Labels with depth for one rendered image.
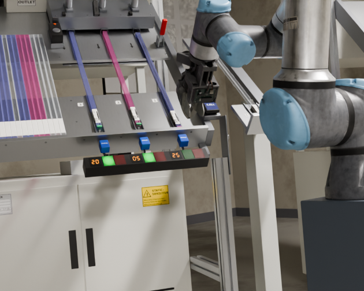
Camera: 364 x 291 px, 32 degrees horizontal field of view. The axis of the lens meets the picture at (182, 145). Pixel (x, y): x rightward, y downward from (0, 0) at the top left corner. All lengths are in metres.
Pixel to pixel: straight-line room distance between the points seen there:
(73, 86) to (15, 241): 3.23
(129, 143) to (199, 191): 4.15
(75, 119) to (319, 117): 0.81
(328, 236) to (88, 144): 0.73
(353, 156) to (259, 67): 4.68
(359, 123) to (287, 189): 4.52
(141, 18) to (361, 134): 1.10
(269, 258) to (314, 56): 0.96
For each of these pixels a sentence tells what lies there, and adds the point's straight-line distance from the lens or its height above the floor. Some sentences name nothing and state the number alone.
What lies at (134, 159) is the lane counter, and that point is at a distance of 1.70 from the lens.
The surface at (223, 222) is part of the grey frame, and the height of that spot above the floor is 0.46.
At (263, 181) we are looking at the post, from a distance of 1.99.
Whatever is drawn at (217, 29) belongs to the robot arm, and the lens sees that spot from 1.44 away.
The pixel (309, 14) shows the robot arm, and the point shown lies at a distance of 1.19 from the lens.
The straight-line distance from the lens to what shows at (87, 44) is 2.10.
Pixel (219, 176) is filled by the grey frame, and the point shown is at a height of 0.59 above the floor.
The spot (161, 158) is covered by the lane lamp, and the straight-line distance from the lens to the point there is 1.71.
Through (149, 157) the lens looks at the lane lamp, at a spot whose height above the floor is 0.66.
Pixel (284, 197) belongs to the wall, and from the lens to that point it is 5.79.
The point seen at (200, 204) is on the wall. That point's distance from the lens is 5.90.
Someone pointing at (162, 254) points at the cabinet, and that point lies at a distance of 2.11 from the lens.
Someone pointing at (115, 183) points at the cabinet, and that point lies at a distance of 2.05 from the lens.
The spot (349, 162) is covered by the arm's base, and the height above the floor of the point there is 0.62.
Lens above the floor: 0.67
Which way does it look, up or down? level
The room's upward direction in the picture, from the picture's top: 5 degrees counter-clockwise
